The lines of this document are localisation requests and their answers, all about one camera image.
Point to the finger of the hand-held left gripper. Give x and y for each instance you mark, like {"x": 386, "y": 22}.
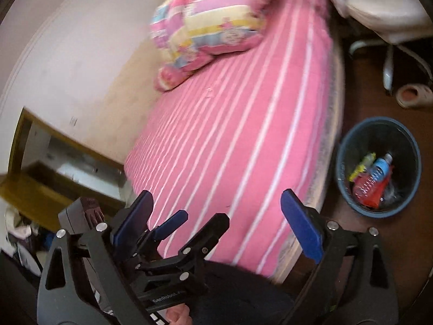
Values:
{"x": 172, "y": 223}
{"x": 209, "y": 233}

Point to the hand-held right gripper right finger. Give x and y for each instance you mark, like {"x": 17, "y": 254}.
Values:
{"x": 304, "y": 223}

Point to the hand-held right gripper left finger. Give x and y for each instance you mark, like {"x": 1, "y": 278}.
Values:
{"x": 132, "y": 220}

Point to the red snack bag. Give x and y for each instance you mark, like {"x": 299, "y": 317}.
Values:
{"x": 365, "y": 189}

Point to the dark blue trash bin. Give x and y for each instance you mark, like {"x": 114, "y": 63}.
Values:
{"x": 401, "y": 145}

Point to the person's left hand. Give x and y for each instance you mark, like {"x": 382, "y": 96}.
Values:
{"x": 177, "y": 315}

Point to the yellow wrapper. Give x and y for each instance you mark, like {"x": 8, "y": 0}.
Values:
{"x": 363, "y": 163}

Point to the clear bottle blue label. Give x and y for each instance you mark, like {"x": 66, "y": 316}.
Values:
{"x": 379, "y": 169}

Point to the clear plastic wrapper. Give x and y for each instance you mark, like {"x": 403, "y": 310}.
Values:
{"x": 394, "y": 191}

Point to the pink striped bed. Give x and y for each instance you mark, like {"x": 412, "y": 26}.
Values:
{"x": 236, "y": 142}

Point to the pale cloth bundle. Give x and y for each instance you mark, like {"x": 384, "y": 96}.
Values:
{"x": 18, "y": 225}

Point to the pink printed bolster pillow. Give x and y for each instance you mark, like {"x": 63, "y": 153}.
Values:
{"x": 169, "y": 78}

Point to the beige slipper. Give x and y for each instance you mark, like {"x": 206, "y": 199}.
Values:
{"x": 414, "y": 98}

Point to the colourful patchwork pillow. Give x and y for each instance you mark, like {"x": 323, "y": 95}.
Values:
{"x": 209, "y": 23}

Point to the white office chair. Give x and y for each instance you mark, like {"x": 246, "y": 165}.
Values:
{"x": 389, "y": 13}

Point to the wooden door frame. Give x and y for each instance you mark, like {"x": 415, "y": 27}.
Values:
{"x": 20, "y": 189}

